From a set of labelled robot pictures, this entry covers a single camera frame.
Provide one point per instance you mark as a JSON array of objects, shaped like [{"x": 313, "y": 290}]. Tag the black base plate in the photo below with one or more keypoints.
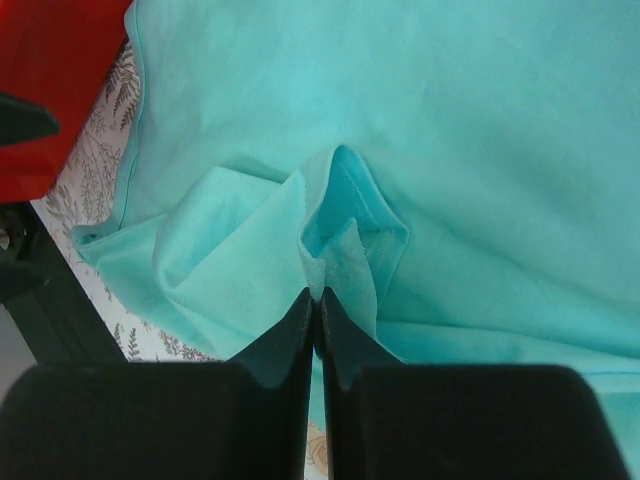
[{"x": 44, "y": 297}]

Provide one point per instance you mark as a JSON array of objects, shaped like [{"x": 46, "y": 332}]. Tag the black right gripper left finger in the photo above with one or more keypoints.
[{"x": 243, "y": 418}]

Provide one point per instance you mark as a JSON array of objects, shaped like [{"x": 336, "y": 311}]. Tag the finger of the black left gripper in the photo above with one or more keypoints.
[{"x": 22, "y": 121}]

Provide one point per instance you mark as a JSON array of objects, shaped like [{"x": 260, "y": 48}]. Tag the red plastic tray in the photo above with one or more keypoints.
[{"x": 55, "y": 54}]

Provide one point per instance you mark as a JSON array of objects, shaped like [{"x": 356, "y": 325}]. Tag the floral tablecloth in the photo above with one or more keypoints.
[{"x": 95, "y": 160}]

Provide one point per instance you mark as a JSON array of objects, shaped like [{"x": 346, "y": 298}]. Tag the teal t shirt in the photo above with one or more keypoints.
[{"x": 463, "y": 174}]

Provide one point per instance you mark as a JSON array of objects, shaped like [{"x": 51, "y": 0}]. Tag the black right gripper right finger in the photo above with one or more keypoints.
[{"x": 389, "y": 420}]

